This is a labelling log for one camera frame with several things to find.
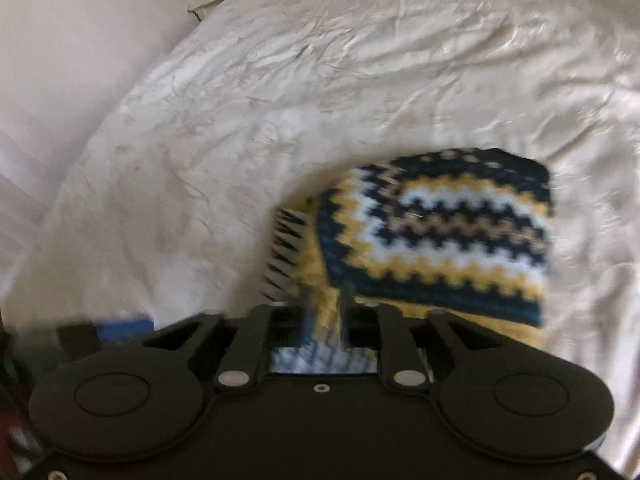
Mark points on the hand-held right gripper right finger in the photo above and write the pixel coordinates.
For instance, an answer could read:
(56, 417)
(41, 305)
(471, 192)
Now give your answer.
(345, 321)

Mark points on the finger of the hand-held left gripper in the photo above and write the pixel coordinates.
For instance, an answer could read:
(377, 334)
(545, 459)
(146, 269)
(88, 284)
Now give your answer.
(125, 328)

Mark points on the yellow cloth with striped edge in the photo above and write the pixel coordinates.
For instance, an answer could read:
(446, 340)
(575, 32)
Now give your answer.
(286, 255)

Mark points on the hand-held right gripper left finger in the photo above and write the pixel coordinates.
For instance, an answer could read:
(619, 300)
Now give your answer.
(303, 322)

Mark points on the navy yellow white knit garment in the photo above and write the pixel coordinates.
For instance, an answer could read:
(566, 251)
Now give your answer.
(450, 230)

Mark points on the cream nightstand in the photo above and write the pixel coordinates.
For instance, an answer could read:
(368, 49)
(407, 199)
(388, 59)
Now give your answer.
(207, 4)

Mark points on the white bed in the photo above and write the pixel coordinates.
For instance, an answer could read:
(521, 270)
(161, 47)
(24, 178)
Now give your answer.
(320, 90)

